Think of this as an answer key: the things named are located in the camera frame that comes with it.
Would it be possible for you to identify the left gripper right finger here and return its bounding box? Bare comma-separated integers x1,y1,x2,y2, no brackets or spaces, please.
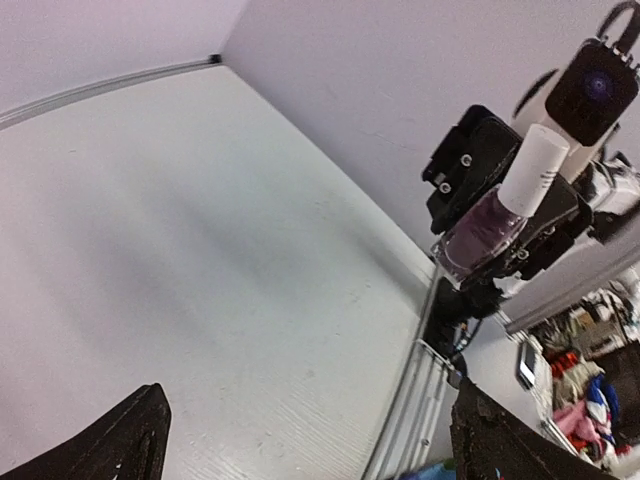
450,378,611,480

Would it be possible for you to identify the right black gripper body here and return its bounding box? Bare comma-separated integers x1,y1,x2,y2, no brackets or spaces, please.
422,104,520,233

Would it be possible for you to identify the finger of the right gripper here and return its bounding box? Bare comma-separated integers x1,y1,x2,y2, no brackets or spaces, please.
459,177,594,291
430,140,520,235

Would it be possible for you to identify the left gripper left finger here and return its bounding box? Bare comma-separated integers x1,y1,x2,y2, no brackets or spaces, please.
1,383,172,480

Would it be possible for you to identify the nail polish bottle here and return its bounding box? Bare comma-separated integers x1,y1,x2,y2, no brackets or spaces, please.
431,185,541,286

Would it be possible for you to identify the rainbow sleeve forearm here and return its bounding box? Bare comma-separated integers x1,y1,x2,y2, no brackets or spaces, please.
399,459,456,480

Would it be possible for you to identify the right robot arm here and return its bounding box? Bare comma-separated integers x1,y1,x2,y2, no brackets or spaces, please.
422,105,639,297

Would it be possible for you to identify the colourful clothes pile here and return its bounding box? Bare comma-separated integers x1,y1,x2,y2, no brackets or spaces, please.
519,289,640,471

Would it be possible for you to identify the aluminium front rail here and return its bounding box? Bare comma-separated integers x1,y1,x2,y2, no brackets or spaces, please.
362,264,458,479

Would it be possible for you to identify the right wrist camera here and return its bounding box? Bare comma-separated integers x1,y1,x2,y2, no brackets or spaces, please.
511,39,639,183

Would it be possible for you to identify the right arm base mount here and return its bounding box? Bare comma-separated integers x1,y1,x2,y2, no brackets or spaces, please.
429,277,506,361

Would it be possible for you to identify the right black camera cable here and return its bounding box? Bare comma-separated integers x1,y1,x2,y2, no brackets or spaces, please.
597,0,640,56

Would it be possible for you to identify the rear table edge rail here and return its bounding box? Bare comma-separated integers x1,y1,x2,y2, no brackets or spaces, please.
1,53,224,130

